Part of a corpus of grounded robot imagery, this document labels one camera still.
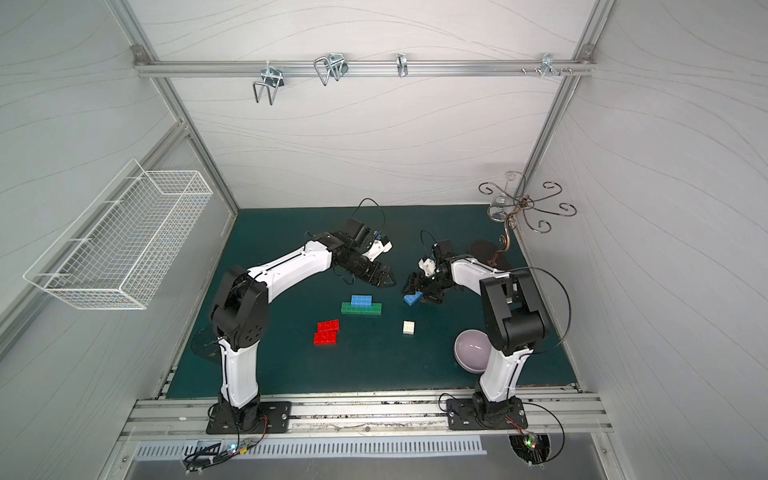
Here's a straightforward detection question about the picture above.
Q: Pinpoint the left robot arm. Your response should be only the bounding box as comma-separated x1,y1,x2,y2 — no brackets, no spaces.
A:
210,217,395,430

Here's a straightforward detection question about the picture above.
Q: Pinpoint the red lego brick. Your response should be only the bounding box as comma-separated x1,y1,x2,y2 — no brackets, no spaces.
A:
313,331,338,346
317,319,340,333

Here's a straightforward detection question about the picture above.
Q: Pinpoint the small blue lego brick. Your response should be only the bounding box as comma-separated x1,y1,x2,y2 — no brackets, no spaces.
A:
403,292,422,306

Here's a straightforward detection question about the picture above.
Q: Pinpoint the right controller board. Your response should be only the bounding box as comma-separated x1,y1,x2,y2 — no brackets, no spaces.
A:
509,433,551,466

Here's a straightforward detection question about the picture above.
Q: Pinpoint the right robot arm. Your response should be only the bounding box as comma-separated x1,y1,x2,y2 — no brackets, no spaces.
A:
403,240,549,429

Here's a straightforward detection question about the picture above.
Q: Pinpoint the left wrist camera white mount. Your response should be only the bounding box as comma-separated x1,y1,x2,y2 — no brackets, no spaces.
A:
363,236,393,262

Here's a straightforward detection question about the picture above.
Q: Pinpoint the large green lego brick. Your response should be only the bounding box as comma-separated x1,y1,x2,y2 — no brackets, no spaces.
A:
341,302,383,316

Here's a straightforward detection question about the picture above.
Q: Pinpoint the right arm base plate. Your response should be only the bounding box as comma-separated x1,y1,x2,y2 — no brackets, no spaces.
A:
446,396,528,431

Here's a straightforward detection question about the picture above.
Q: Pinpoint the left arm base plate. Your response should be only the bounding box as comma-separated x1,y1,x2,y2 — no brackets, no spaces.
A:
205,400,292,435

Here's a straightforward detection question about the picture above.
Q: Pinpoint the aluminium front rail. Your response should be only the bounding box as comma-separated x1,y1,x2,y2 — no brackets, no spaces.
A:
118,386,613,441

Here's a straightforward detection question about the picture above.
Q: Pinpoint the left controller board with wires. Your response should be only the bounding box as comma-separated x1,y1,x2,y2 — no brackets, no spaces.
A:
181,414,269,474

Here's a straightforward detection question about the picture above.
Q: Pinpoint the dark round coaster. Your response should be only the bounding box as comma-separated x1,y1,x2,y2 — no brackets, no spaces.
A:
189,324,221,365

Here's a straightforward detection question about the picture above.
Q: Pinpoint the long blue lego brick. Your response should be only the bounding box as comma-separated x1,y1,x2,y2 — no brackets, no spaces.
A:
350,295,373,308

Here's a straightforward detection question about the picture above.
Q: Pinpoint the white wire basket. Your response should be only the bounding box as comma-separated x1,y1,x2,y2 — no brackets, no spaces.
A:
23,159,212,311

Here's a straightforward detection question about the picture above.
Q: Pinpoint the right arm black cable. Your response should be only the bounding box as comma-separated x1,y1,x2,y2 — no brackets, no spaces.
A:
509,266,573,463

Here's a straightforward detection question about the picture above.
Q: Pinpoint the lilac bowl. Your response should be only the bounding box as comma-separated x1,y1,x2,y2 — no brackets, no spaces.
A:
453,329,496,375

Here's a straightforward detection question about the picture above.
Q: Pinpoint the aluminium rail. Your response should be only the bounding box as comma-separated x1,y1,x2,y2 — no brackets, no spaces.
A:
134,57,597,79
118,386,613,441

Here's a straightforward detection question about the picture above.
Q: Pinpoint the aluminium top rail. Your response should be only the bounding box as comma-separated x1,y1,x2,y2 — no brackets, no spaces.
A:
134,57,597,79

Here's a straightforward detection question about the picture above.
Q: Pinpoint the copper jewelry stand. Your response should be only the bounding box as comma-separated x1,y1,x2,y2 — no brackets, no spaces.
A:
468,171,578,270

